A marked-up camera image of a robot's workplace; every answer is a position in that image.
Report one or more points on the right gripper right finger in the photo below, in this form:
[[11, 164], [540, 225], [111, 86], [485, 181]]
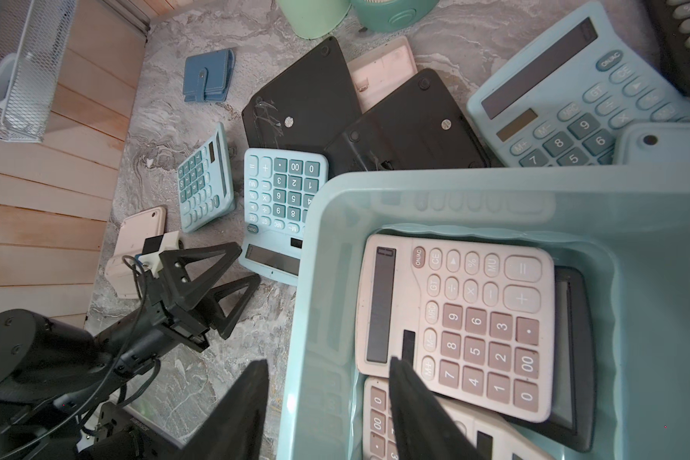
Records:
[[423, 429]]

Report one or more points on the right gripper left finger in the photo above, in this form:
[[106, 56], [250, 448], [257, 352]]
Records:
[[235, 428]]

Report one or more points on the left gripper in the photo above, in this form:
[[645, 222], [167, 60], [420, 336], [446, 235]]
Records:
[[187, 280]]

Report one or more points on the pink calculator face down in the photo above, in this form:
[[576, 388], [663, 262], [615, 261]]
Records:
[[493, 437], [476, 321]]

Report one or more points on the small teal calculator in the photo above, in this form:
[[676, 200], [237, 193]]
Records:
[[280, 186]]

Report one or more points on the black calculator front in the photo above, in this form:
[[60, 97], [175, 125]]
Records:
[[572, 418]]

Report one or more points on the black calculator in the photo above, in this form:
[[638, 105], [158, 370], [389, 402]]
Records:
[[671, 23], [572, 418]]

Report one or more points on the mint green storage box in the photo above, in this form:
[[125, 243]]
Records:
[[625, 228]]

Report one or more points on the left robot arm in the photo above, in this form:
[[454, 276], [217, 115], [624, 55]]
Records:
[[54, 376]]

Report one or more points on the teal calculator left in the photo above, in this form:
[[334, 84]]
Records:
[[205, 183]]

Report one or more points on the black calculator face down large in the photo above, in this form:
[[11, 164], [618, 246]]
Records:
[[305, 106]]

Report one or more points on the black calculator face down small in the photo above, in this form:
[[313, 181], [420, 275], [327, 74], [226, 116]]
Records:
[[419, 126]]

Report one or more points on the pink calculator back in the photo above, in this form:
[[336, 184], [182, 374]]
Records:
[[379, 72]]

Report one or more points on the large teal calculator right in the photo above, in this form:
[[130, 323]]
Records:
[[565, 98]]

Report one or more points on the teal calculator face down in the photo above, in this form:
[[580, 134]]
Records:
[[653, 143]]

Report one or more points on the black calculator back right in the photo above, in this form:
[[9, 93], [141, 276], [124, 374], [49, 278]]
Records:
[[671, 23]]

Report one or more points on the green pen cup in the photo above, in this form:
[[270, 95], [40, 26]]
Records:
[[312, 19]]

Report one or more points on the white wire shelf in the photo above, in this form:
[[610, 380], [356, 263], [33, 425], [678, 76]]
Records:
[[38, 32]]

